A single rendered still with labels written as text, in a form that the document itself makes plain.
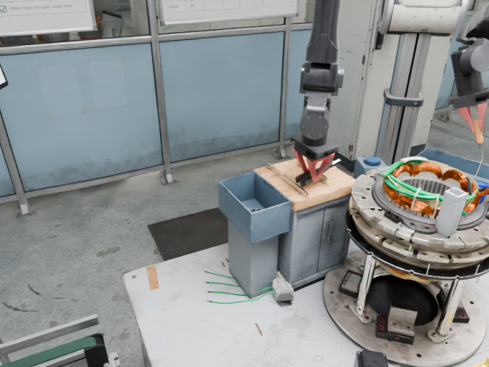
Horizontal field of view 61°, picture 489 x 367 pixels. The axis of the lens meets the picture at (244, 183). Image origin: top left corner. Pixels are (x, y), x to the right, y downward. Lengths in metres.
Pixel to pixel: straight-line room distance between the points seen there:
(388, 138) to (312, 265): 0.51
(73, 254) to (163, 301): 1.58
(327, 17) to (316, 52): 0.07
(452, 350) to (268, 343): 0.41
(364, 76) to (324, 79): 2.30
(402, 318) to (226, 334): 0.40
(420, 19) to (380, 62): 1.92
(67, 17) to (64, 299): 1.57
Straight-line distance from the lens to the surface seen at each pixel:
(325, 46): 0.85
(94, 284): 2.42
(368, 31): 3.12
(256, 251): 1.01
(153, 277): 1.19
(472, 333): 1.14
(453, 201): 0.84
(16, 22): 2.75
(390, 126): 1.39
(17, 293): 2.52
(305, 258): 1.10
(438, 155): 1.32
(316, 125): 0.84
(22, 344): 1.14
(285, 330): 1.05
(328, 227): 1.08
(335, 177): 1.07
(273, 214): 0.94
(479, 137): 1.20
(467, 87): 1.16
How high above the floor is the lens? 1.57
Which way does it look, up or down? 30 degrees down
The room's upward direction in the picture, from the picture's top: straight up
